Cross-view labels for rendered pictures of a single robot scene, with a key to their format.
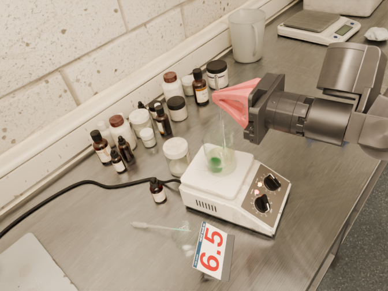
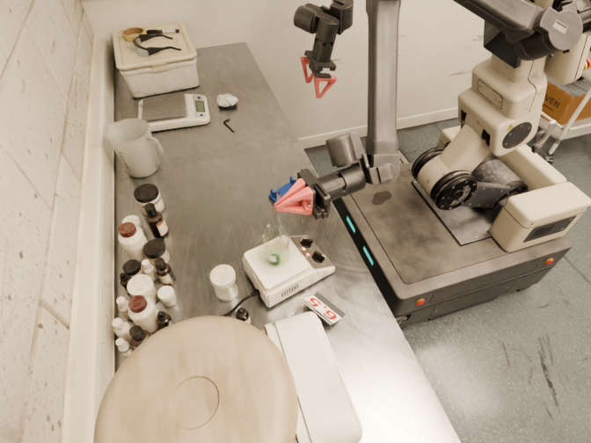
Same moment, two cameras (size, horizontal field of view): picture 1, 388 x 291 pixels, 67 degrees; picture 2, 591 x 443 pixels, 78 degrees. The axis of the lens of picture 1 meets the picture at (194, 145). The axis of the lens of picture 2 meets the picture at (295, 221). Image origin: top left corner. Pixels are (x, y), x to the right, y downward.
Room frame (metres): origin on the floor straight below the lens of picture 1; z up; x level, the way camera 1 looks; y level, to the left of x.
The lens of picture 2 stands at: (0.17, 0.41, 1.56)
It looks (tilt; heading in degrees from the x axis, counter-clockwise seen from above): 49 degrees down; 292
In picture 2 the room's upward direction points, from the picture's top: straight up
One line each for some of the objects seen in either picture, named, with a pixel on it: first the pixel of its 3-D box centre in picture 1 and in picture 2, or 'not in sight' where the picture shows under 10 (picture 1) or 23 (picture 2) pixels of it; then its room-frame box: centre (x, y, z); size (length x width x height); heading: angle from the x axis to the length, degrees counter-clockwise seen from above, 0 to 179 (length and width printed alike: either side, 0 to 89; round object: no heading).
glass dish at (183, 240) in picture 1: (185, 235); (296, 320); (0.31, 0.05, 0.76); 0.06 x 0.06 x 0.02
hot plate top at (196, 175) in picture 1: (217, 168); (275, 260); (0.41, -0.04, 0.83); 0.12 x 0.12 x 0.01; 54
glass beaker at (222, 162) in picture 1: (220, 152); (275, 246); (0.41, -0.05, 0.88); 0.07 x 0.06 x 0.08; 137
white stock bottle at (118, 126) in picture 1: (121, 133); (143, 313); (0.63, 0.18, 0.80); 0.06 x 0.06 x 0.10
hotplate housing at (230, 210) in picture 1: (230, 185); (285, 266); (0.39, -0.06, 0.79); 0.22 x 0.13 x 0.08; 54
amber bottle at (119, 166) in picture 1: (116, 160); not in sight; (0.55, 0.20, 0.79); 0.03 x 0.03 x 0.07
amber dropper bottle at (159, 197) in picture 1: (156, 189); (242, 316); (0.43, 0.10, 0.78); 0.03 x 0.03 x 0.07
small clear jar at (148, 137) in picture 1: (148, 137); (167, 296); (0.62, 0.12, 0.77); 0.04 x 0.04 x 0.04
